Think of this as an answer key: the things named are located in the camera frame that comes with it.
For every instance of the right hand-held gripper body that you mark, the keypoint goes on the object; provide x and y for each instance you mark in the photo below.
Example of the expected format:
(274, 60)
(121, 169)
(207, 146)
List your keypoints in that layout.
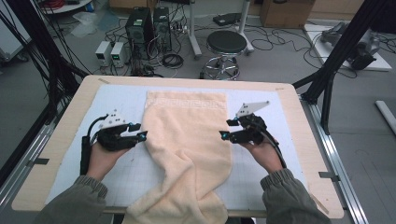
(249, 109)

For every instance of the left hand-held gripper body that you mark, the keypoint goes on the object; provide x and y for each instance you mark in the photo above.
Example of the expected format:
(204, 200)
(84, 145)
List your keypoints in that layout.
(113, 121)

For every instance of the peach towel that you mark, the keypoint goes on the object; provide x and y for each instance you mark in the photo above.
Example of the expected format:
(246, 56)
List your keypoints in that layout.
(186, 146)

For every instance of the person's left hand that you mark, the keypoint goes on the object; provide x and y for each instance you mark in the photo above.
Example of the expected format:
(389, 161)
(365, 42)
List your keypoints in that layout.
(101, 161)

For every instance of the person's right hand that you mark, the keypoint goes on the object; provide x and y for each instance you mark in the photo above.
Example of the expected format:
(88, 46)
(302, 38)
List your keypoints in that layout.
(266, 155)

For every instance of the white grid mat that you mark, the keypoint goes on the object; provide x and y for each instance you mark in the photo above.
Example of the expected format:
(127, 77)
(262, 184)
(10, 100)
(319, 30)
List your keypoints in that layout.
(124, 99)

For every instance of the white power supply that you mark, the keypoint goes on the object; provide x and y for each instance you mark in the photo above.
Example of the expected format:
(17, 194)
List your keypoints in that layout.
(103, 53)
(119, 54)

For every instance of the black round stool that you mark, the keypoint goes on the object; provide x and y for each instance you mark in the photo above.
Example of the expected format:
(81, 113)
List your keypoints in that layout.
(226, 41)

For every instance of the white stand leg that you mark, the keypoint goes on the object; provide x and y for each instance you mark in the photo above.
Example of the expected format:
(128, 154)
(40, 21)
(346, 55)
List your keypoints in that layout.
(244, 21)
(193, 31)

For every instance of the black flat device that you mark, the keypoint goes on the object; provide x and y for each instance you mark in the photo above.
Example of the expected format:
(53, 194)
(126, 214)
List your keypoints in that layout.
(226, 19)

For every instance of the white floor board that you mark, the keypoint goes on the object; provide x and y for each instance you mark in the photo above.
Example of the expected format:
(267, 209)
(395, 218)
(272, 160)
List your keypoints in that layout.
(317, 46)

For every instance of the large black computer tower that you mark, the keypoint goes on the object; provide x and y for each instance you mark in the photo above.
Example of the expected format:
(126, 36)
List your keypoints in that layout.
(138, 31)

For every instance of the cardboard box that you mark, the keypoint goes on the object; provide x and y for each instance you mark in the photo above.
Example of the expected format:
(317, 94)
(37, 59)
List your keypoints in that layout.
(286, 14)

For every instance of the clear plastic sheet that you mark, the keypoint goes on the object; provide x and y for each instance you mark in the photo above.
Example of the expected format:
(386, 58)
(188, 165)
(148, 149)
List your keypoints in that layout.
(85, 23)

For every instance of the slim black computer tower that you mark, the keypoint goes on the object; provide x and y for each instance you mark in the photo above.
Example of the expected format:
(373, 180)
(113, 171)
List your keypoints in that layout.
(162, 28)

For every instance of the long tape strip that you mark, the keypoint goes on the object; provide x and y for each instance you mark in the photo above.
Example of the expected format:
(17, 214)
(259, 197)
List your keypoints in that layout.
(320, 204)

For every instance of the round white table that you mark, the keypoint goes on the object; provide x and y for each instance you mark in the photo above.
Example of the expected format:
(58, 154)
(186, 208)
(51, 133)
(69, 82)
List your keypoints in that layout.
(68, 6)

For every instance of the white tube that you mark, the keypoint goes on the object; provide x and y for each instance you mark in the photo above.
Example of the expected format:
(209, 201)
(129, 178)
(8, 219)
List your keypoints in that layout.
(386, 115)

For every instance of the metal bracket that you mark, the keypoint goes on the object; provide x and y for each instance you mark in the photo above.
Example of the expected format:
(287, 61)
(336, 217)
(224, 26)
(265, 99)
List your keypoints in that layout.
(328, 176)
(39, 161)

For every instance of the aluminium rail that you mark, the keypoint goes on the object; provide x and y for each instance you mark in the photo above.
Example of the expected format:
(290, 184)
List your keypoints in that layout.
(28, 155)
(339, 161)

